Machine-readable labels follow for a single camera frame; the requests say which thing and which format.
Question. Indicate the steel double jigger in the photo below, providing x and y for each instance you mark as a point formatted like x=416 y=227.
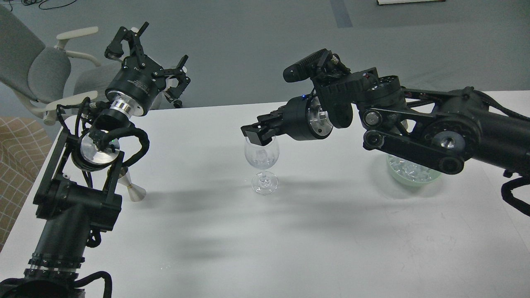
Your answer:
x=135 y=192

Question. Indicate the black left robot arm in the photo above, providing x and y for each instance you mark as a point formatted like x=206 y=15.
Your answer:
x=94 y=151

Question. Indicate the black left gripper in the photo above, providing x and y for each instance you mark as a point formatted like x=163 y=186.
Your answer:
x=141 y=86

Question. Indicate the green bowl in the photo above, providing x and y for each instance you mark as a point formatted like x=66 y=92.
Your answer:
x=405 y=182

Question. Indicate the grey office chair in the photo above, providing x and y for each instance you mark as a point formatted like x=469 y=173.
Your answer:
x=47 y=79

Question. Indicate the beige checkered cushion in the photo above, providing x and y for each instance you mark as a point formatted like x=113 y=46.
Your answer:
x=24 y=146

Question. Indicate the clear wine glass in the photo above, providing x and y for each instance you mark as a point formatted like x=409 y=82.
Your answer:
x=263 y=158

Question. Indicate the clear ice cubes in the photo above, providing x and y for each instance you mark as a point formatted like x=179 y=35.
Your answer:
x=411 y=171

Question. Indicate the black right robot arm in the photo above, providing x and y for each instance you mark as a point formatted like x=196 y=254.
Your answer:
x=439 y=130

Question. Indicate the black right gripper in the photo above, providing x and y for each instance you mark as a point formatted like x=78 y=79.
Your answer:
x=302 y=118

